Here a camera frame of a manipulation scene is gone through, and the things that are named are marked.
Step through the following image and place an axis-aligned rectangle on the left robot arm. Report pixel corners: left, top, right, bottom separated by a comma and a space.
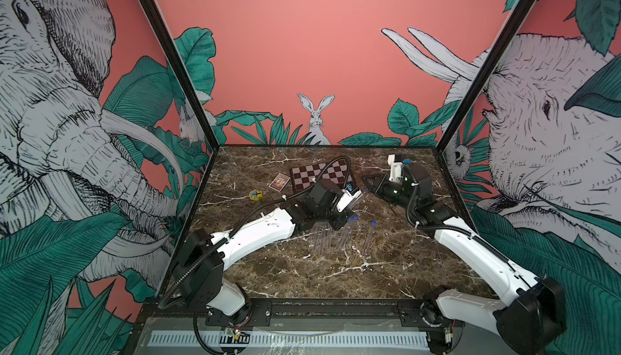
158, 168, 360, 326

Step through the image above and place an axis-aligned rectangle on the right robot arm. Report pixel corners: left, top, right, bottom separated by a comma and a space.
362, 161, 567, 354

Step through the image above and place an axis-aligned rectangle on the folded chess board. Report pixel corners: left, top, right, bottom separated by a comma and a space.
289, 159, 357, 197

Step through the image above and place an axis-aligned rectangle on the small card box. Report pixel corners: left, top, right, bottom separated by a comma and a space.
269, 173, 290, 192

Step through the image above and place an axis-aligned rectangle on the yellow small toy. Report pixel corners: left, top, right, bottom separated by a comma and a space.
248, 189, 264, 201

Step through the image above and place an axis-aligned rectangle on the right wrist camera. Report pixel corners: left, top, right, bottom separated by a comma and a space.
387, 154, 412, 183

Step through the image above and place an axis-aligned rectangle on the black mounting rail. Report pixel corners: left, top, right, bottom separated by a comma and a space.
137, 297, 525, 329

